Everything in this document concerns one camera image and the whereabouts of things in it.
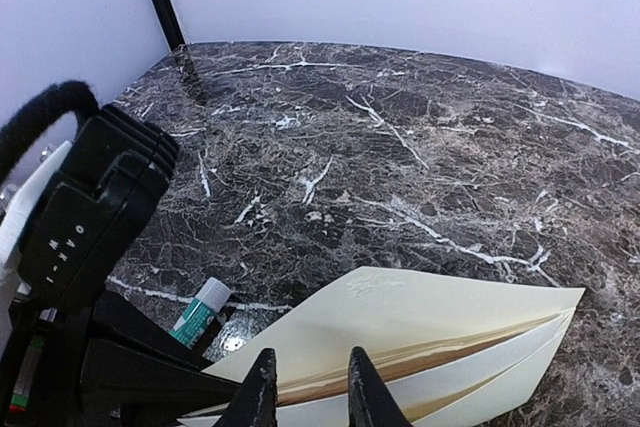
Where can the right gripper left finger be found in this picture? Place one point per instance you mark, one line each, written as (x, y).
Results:
(254, 404)

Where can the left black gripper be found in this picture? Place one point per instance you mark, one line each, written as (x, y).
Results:
(73, 369)

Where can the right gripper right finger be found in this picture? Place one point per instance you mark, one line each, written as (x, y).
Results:
(369, 401)

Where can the cream envelope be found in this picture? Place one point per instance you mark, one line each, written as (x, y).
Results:
(381, 309)

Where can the green white glue stick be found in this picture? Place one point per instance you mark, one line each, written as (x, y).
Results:
(201, 311)

